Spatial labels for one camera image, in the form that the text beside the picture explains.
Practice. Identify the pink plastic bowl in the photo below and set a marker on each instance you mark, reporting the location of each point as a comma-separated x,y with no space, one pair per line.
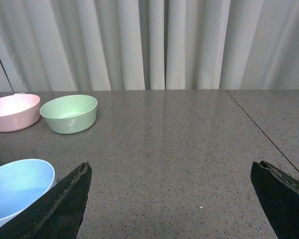
18,111

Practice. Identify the green plastic bowl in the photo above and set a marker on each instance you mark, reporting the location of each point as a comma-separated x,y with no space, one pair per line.
70,114

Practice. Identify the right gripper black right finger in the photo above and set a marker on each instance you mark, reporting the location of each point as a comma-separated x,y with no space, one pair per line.
278,194

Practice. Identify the grey pleated curtain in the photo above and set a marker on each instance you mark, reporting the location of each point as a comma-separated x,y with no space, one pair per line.
93,45

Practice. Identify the light blue plastic cup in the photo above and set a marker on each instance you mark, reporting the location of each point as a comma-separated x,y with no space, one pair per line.
22,182

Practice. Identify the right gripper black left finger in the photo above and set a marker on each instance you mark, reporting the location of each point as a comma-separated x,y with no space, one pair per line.
58,214

